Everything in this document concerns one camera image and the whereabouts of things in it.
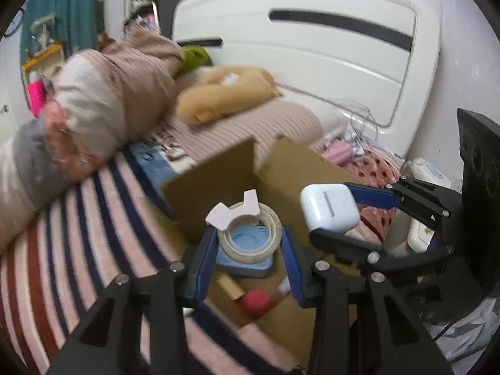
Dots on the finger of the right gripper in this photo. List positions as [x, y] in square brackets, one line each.
[371, 258]
[375, 197]

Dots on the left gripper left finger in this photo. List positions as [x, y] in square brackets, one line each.
[107, 339]

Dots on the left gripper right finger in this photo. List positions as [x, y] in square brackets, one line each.
[361, 325]

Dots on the white earbuds case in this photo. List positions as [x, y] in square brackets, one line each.
[329, 206]

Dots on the pink plastic bottle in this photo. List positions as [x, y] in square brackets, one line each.
[255, 302]

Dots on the light blue square device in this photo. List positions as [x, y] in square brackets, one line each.
[248, 238]

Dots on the clear tape roll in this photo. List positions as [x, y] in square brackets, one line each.
[249, 211]

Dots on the white box yellow label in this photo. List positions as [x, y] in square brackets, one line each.
[229, 286]

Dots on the white power strip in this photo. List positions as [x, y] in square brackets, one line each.
[420, 236]

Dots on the striped fleece blanket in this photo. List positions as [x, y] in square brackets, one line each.
[103, 226]

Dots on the pink pouch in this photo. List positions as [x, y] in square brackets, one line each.
[338, 152]

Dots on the white bed headboard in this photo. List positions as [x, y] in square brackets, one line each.
[373, 59]

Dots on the pink ribbed pillow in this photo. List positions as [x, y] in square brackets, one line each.
[304, 120]

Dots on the tan plush toy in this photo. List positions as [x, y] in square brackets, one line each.
[223, 91]

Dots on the rolled pink grey duvet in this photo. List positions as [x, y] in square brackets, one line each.
[101, 101]

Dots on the green plush toy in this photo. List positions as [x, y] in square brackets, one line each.
[195, 57]

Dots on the yellow wooden shelf table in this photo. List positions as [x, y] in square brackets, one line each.
[45, 63]

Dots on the teal curtain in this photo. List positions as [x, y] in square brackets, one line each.
[75, 25]

